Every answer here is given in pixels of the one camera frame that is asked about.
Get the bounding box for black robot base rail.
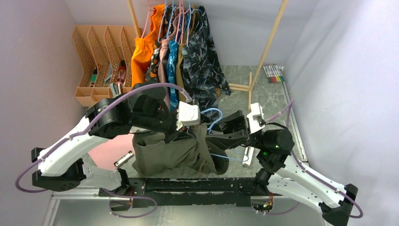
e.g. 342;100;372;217
124;177;284;209

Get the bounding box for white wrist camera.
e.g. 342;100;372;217
247;103;266;134
176;101;200;130

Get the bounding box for brown hanging shorts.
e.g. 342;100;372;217
176;6;196;88

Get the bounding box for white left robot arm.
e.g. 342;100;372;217
32;81;200;196

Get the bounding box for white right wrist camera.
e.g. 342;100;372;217
247;103;266;134

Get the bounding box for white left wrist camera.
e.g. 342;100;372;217
176;101;200;130

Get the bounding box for peach desk organizer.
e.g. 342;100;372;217
71;25;141;107

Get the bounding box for dark leaf-print shorts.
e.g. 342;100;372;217
182;5;231;111

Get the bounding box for black orange patterned shorts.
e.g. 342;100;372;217
148;4;174;81

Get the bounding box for orange hanging shorts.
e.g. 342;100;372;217
131;4;165;87

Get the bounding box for pink clipboard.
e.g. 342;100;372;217
88;134;134;170

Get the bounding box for set of coloured markers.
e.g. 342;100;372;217
263;64;285;83

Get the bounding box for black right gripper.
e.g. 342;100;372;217
202;109;267;151

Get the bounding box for wooden clothes rack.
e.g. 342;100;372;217
126;0;288;110

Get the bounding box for pink hanging shorts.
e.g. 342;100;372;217
158;8;180;108

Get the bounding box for blue patterned shorts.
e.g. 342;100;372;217
167;14;184;112

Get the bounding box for white stapler on table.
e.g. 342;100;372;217
242;146;255;167

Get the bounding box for olive green shorts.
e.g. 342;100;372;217
132;124;229;177

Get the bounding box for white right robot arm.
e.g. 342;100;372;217
207;104;364;226

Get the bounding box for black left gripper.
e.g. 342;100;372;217
133;110;197;145

